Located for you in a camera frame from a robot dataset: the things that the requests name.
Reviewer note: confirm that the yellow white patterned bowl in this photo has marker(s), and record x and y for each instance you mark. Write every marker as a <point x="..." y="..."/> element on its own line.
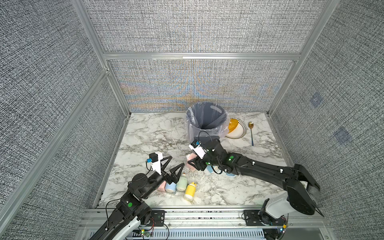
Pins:
<point x="237" y="129"/>

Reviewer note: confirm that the gold blue spoon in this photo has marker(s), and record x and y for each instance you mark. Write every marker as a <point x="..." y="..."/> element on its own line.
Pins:
<point x="251" y="126"/>

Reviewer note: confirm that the dark grey trash bin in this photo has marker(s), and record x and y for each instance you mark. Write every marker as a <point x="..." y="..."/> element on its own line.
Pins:
<point x="207" y="123"/>

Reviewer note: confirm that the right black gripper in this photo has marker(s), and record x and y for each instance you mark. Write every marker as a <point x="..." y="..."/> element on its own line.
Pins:
<point x="196" y="162"/>

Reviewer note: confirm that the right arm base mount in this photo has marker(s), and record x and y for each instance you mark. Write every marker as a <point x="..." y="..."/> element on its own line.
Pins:
<point x="254" y="218"/>

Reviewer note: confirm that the bright blue pencil sharpener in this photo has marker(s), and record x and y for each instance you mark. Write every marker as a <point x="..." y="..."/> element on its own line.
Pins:
<point x="210" y="169"/>

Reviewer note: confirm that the clear plastic bin liner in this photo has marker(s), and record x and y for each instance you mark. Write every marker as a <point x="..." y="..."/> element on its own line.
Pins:
<point x="193" y="126"/>

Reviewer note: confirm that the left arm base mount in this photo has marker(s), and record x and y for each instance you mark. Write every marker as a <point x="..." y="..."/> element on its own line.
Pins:
<point x="156" y="219"/>

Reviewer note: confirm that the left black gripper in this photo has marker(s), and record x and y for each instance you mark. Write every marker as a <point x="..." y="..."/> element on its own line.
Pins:
<point x="171" y="178"/>

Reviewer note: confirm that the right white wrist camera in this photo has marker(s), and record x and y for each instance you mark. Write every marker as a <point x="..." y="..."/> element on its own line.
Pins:
<point x="197" y="148"/>

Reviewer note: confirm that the green pencil sharpener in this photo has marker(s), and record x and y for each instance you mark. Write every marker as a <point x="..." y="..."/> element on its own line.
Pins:
<point x="182" y="183"/>

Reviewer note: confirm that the aluminium front rail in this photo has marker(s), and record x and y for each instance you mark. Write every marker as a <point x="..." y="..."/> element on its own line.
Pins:
<point x="230" y="217"/>

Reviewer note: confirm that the yellow pencil sharpener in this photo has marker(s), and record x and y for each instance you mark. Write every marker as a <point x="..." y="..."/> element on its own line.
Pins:
<point x="190" y="192"/>

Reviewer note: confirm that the pink pencil sharpener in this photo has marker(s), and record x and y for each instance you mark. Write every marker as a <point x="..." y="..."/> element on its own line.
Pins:
<point x="190" y="157"/>
<point x="162" y="187"/>

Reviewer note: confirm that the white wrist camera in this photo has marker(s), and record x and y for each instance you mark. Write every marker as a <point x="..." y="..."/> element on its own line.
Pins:
<point x="155" y="161"/>
<point x="197" y="148"/>

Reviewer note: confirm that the light blue pencil sharpener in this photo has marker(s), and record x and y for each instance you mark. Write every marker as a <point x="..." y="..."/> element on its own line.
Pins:
<point x="171" y="188"/>

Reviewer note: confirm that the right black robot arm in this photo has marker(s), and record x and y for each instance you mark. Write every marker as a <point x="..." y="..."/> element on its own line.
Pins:
<point x="301" y="190"/>

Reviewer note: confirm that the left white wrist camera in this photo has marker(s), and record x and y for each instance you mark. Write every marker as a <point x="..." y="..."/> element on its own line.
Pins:
<point x="155" y="161"/>

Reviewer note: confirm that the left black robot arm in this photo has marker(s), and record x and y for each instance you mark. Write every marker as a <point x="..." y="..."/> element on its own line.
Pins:
<point x="131" y="211"/>

